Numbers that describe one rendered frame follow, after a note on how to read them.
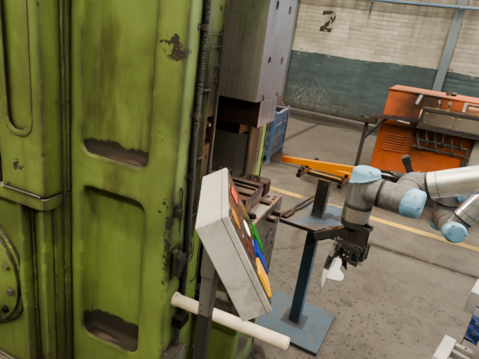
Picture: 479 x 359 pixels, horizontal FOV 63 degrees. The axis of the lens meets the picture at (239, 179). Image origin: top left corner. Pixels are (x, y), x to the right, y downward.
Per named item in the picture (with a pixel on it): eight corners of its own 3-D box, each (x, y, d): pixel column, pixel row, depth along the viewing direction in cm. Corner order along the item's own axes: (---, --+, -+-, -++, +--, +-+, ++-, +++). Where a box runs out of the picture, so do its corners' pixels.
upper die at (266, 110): (274, 120, 160) (277, 97, 157) (256, 127, 143) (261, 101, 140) (184, 101, 174) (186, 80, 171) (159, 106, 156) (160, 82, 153)
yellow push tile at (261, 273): (268, 279, 105) (258, 256, 102) (271, 296, 98) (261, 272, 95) (262, 281, 105) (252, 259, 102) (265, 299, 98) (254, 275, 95)
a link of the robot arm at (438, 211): (433, 233, 151) (440, 207, 147) (426, 221, 161) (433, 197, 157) (454, 237, 149) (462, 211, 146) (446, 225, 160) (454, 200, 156)
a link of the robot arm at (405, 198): (432, 185, 103) (390, 173, 109) (425, 196, 94) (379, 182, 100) (423, 212, 106) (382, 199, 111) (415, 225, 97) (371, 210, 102)
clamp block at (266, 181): (269, 191, 183) (271, 178, 181) (263, 197, 176) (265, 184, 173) (246, 185, 187) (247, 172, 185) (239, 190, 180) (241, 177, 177)
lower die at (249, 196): (261, 199, 172) (264, 181, 170) (244, 215, 155) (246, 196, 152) (178, 176, 186) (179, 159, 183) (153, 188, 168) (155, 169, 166)
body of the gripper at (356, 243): (354, 269, 108) (365, 231, 104) (327, 256, 113) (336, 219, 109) (366, 261, 114) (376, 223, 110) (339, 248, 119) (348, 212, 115)
